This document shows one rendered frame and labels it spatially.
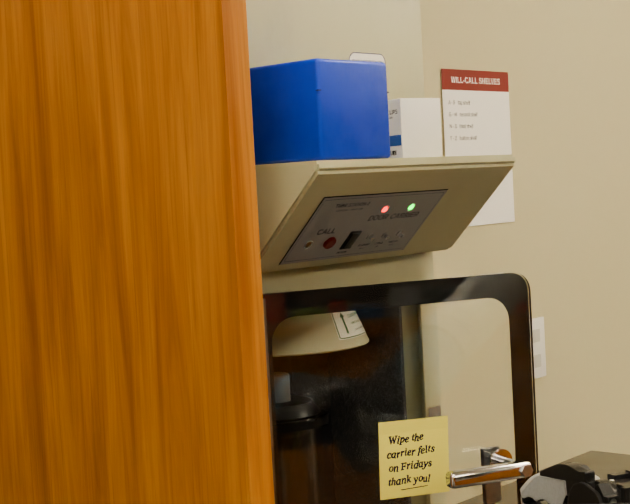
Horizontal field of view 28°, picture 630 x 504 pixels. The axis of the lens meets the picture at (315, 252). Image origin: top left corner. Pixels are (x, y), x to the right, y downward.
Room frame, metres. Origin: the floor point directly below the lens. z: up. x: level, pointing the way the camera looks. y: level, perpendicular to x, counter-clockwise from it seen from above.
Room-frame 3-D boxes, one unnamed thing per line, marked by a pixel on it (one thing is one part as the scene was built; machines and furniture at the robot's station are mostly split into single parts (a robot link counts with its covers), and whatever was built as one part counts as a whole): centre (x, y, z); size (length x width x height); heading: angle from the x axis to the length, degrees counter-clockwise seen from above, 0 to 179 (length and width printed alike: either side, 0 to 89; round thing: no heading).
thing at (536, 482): (1.09, -0.21, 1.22); 0.09 x 0.06 x 0.03; 22
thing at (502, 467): (1.22, -0.15, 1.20); 0.10 x 0.05 x 0.03; 112
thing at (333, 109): (1.17, -0.01, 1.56); 0.10 x 0.10 x 0.09; 48
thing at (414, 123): (1.28, -0.10, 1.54); 0.05 x 0.05 x 0.06; 32
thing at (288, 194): (1.25, -0.07, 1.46); 0.32 x 0.12 x 0.10; 138
